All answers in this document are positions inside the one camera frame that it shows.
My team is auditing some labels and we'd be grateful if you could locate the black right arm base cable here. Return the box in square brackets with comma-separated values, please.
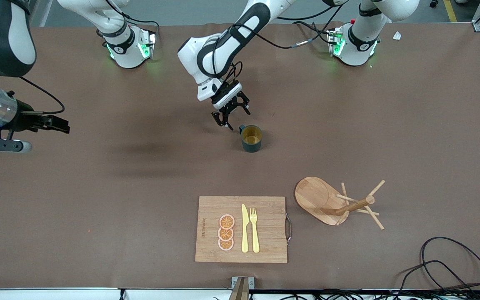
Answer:
[105, 0, 160, 42]

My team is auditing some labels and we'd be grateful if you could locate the metal bracket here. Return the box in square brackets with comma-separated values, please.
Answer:
[231, 276, 255, 289]

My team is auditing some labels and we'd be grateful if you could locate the dark green ribbed cup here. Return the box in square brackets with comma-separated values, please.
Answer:
[239, 124, 263, 153]

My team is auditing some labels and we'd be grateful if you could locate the wooden mug rack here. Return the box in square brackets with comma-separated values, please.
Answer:
[294, 176, 386, 230]

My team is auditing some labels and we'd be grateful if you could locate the black arm base cable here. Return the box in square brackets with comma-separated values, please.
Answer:
[105, 0, 160, 42]
[292, 21, 333, 48]

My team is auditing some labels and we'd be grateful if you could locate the black looped cable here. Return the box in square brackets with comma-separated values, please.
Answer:
[397, 260, 476, 292]
[420, 237, 480, 290]

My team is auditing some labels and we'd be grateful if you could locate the yellow plastic knife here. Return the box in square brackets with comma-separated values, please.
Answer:
[241, 204, 249, 253]

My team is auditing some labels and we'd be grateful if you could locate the yellow plastic fork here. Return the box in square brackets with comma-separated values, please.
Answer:
[250, 207, 260, 254]

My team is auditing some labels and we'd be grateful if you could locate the black left arm base cable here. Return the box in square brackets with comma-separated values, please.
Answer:
[292, 21, 333, 48]

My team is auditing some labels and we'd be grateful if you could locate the bamboo cutting board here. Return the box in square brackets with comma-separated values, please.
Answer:
[195, 196, 293, 264]

